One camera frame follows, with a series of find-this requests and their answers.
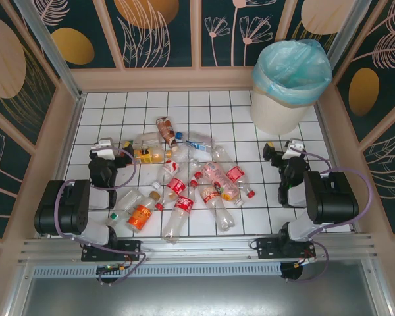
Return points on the clear bottle blue label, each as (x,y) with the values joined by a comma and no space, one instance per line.
(197,145)

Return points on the clear plastic bottle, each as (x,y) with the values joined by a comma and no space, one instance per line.
(186,154)

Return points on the white ribbed waste bin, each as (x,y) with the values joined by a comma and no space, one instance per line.
(276,115)

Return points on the pink drink bottle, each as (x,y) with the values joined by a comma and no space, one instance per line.
(214,174)

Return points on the clear bottle red star label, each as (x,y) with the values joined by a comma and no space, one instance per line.
(214,197)

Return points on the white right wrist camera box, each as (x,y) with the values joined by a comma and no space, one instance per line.
(294,148)

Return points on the yellow juice bottle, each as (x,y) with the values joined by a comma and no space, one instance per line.
(151,156)

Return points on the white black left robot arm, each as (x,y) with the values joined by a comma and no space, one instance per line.
(62,210)

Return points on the red bottle cap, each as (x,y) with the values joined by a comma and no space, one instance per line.
(176,186)

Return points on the steel sheet panel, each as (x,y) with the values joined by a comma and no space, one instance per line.
(200,296)

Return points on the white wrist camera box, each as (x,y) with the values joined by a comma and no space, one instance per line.
(102,149)
(294,148)

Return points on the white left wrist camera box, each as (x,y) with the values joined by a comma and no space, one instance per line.
(102,149)

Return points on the orange label juice bottle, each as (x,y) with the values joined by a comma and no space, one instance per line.
(140,215)

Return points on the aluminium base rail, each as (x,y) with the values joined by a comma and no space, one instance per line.
(200,247)

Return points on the aluminium frame post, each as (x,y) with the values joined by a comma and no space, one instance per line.
(348,23)
(52,52)

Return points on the brown chocolate drink bottle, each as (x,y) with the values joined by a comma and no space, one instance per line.
(164,130)

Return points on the large clear red label bottle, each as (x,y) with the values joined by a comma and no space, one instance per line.
(179,217)

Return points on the slim clear red label bottle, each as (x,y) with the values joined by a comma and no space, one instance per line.
(233,172)

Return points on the aluminium side rail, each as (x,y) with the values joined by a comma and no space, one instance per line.
(326,131)
(68,158)

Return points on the small controller board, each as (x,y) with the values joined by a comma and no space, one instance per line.
(112,268)

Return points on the clear bottle white red label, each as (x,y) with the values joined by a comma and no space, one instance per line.
(169,168)

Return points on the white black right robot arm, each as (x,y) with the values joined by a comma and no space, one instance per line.
(332,197)

